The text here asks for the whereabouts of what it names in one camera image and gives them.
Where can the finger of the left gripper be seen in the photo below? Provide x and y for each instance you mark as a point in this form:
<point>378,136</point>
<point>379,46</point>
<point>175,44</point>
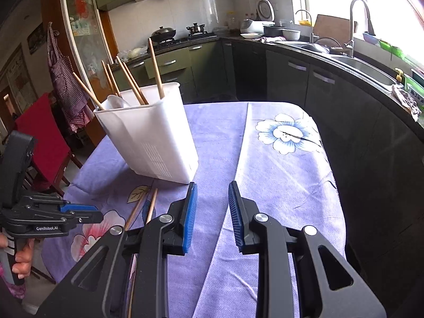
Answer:
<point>78,209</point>

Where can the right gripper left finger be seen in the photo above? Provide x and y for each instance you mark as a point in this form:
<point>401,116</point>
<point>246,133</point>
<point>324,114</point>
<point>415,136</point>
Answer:
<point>178,238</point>

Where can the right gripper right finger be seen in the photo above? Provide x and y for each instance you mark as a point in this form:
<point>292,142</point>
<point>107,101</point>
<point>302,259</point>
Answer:
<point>248,231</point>

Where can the dark purple chopstick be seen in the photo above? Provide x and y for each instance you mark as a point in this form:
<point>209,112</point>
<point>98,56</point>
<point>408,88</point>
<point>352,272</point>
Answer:
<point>148,219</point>

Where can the white plastic utensil holder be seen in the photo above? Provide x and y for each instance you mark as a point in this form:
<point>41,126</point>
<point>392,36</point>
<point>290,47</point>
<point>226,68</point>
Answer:
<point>155,140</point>

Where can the light wooden chopstick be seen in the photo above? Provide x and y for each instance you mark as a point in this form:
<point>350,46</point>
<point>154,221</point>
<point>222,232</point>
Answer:
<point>113,81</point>
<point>110,85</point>
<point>135,84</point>
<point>129,80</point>
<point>91,94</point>
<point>156,70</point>

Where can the green kitchen base cabinets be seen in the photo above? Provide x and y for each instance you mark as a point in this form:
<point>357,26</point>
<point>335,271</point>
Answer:
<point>199,68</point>

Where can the black kitchen base cabinets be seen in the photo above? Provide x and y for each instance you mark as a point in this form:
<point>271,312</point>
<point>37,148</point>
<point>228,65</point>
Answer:
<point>374,148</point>

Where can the person's left hand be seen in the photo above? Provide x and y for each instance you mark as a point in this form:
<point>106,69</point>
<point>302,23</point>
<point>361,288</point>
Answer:
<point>16,266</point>

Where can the red wooden chair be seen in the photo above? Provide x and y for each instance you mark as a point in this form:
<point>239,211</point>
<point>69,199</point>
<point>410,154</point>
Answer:
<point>51,153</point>

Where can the purple floral tablecloth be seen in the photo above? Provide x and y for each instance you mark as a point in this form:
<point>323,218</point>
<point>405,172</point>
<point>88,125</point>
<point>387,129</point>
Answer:
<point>270,153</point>

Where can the checkered purple apron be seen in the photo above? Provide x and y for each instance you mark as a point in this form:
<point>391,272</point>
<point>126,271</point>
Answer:
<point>72,97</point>

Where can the white plastic spoon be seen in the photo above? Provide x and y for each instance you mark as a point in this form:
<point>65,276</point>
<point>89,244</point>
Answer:
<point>115,102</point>

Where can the white ceramic bowl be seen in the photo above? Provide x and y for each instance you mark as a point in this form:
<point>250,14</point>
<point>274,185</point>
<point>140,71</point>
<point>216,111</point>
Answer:
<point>291,34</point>

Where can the black cooking pot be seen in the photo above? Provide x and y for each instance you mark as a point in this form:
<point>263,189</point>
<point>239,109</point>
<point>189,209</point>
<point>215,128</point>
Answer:
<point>273,31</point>

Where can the glass sliding door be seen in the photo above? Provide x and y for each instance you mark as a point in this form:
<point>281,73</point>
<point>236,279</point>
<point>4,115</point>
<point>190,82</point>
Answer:
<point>87,44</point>

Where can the stainless steel sink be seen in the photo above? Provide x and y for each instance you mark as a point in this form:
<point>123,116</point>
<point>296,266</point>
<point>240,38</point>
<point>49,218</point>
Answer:
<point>367,70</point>

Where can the small steel pot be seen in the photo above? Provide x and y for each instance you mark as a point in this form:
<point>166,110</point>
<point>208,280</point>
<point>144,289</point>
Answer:
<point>195,29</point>

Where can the black wok with lid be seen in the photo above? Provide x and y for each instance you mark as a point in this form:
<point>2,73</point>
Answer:
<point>163,34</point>

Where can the white rice cooker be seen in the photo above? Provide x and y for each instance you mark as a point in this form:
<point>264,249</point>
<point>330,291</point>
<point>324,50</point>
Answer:
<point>265,16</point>

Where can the wooden cutting board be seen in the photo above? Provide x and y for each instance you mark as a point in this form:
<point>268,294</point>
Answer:
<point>332,26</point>

